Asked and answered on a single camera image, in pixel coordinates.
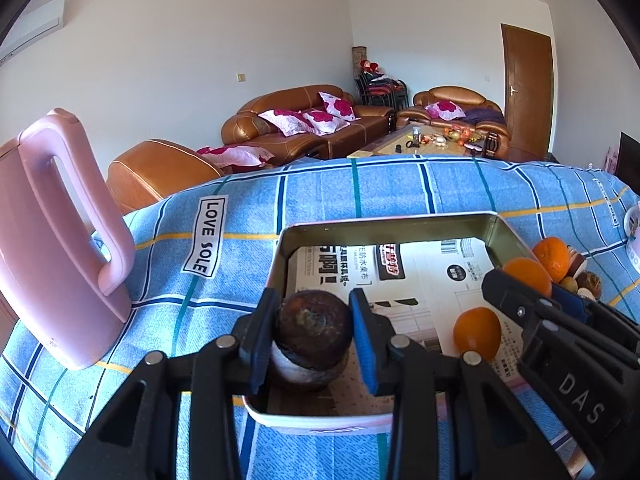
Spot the white air conditioner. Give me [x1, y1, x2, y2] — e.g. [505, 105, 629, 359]
[0, 0, 66, 63]

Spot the tall brown floor vase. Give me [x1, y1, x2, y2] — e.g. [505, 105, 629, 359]
[351, 46, 368, 96]

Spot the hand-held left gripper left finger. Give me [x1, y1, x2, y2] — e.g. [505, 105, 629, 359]
[57, 287, 283, 480]

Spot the brown wooden door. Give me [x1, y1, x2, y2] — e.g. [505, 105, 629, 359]
[501, 23, 555, 158]

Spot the dark brown mangosteen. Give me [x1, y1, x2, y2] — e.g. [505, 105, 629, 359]
[270, 289, 353, 391]
[575, 270, 602, 301]
[567, 245, 588, 278]

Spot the purple blanket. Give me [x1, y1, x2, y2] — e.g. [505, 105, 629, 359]
[455, 105, 506, 126]

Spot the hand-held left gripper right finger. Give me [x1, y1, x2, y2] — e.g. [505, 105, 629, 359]
[348, 287, 571, 480]

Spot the black television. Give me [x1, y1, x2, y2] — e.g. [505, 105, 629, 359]
[617, 131, 640, 186]

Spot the pink mug with white handle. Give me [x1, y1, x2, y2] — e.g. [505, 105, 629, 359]
[624, 202, 640, 275]

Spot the brown leather three-seat sofa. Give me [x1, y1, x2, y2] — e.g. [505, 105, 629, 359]
[221, 85, 396, 166]

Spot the stack of dark chairs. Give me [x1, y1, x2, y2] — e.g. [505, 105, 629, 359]
[356, 72, 408, 111]

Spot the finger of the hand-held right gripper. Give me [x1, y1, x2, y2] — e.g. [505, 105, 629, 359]
[482, 269, 562, 346]
[551, 284, 640, 357]

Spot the orange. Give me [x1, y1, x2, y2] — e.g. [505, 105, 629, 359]
[501, 256, 553, 298]
[531, 236, 572, 283]
[452, 306, 502, 361]

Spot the pink tin box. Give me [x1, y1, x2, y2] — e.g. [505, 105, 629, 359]
[242, 212, 551, 433]

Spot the brown leather ottoman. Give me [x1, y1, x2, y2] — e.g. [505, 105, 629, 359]
[106, 139, 226, 213]

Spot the wooden coffee table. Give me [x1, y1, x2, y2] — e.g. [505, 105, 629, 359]
[360, 122, 493, 161]

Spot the brown leather armchair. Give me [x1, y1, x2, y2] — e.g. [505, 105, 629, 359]
[397, 86, 512, 158]

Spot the pink electric kettle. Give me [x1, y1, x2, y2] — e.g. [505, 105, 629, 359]
[0, 107, 135, 371]

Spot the plate of mixed fruit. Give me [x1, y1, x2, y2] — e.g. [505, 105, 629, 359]
[445, 125, 483, 143]

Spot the printed paper liner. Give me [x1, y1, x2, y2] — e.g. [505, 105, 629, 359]
[285, 237, 526, 416]

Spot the blue plaid tablecloth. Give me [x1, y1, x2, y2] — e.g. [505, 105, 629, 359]
[0, 155, 640, 480]

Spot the white pillow with red flowers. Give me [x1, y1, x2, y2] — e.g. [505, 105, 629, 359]
[319, 91, 362, 121]
[257, 108, 318, 137]
[425, 100, 467, 120]
[196, 144, 276, 173]
[302, 108, 351, 135]

